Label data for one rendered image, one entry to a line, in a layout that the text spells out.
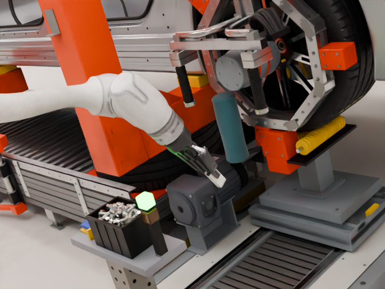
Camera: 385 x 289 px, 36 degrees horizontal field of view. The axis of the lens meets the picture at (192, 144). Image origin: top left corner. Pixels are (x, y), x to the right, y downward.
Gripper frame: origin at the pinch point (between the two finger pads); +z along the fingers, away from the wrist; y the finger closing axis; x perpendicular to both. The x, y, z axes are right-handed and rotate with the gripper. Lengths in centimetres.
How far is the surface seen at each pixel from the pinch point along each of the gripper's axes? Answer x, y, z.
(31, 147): 31, -225, 50
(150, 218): -15.7, -19.3, 2.2
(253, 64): 37.9, -4.3, -4.2
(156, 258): -23.5, -22.0, 13.9
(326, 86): 50, 3, 21
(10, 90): 62, -261, 31
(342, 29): 65, 8, 11
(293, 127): 42, -14, 34
